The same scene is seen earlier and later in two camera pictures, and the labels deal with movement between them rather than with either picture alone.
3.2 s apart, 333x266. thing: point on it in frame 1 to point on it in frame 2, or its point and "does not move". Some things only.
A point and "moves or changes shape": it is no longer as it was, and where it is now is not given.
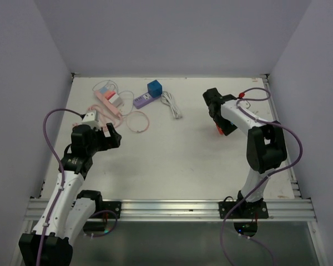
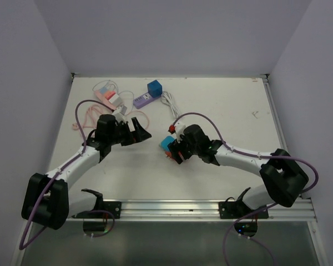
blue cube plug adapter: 155,88 does not move
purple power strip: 140,101 does not move
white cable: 167,99 does not move
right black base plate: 245,210 does not move
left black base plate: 114,206 does not move
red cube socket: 220,131 moves or changes shape
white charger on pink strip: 115,100 does not move
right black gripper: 227,127 to 175,147
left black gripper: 105,146 to 139,134
